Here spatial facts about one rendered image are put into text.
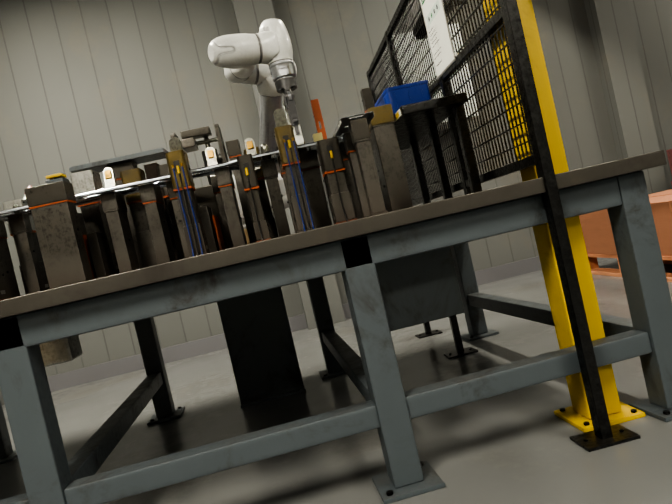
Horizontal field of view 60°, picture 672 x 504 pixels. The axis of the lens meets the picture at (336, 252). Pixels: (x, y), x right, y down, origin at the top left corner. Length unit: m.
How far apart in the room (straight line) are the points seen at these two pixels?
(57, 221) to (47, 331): 0.55
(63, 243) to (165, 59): 3.24
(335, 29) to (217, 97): 1.12
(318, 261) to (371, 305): 0.17
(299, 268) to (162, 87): 3.69
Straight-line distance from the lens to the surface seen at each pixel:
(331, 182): 1.89
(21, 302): 1.52
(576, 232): 1.76
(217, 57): 2.12
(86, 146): 5.04
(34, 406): 1.59
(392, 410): 1.55
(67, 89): 5.17
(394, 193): 1.97
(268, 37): 2.16
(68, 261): 2.00
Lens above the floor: 0.67
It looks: 1 degrees down
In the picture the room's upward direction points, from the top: 13 degrees counter-clockwise
